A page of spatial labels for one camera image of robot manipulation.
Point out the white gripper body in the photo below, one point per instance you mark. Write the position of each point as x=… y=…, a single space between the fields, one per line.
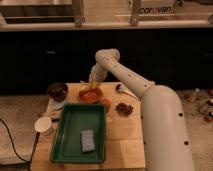
x=97 y=74

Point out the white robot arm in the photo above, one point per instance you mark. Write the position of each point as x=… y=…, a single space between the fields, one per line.
x=166 y=143

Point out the red bowl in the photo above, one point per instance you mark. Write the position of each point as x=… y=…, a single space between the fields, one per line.
x=90 y=96

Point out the dark brown bowl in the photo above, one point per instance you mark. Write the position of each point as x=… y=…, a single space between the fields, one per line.
x=58 y=91

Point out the orange small object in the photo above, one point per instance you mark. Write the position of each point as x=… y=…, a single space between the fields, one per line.
x=106 y=103

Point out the brown grape bunch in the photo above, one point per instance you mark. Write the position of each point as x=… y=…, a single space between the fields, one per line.
x=124 y=109

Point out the grey sponge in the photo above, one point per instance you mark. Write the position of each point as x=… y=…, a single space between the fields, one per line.
x=87 y=141

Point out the green plastic tray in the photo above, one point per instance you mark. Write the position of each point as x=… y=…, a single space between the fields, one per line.
x=74 y=119

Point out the white cup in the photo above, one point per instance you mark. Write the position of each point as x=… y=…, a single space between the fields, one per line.
x=43 y=125

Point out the corovan cardboard box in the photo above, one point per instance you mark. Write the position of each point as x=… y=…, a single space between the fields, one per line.
x=156 y=7

